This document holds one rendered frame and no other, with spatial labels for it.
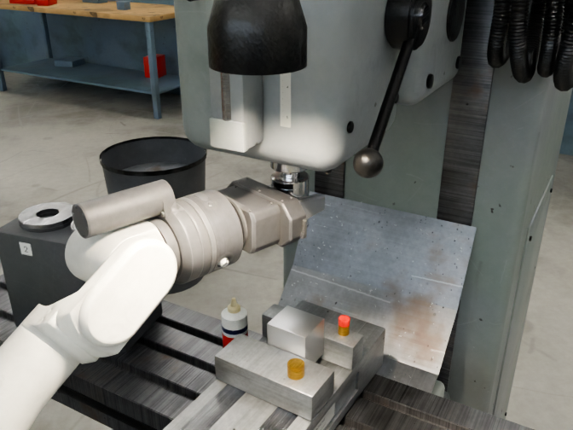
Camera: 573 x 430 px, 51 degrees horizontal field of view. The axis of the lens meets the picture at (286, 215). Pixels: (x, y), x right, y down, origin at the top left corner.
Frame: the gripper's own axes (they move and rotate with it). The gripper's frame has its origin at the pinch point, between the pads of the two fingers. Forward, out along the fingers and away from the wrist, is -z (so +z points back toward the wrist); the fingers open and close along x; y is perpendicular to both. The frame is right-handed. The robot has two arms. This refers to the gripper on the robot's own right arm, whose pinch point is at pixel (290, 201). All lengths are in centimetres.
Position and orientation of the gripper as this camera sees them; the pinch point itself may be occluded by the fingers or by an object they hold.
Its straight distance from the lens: 74.7
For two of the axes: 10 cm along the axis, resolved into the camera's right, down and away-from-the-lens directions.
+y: -0.2, 9.1, 4.2
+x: -6.8, -3.2, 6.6
